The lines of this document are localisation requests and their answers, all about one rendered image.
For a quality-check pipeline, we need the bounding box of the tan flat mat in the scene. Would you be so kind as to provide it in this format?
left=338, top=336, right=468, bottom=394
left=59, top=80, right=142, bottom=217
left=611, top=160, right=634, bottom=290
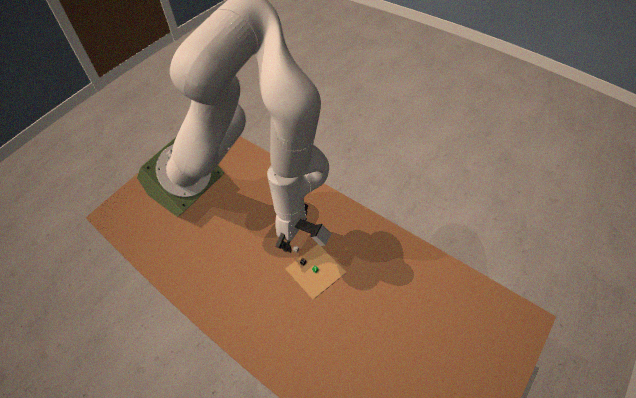
left=285, top=244, right=347, bottom=300

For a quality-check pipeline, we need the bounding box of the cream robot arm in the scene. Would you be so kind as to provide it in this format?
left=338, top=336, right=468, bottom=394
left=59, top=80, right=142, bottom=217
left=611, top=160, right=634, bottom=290
left=156, top=0, right=329, bottom=220

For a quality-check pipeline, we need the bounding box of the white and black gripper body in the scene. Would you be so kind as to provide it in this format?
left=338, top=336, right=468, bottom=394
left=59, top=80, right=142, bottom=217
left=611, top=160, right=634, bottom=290
left=276, top=209, right=306, bottom=241

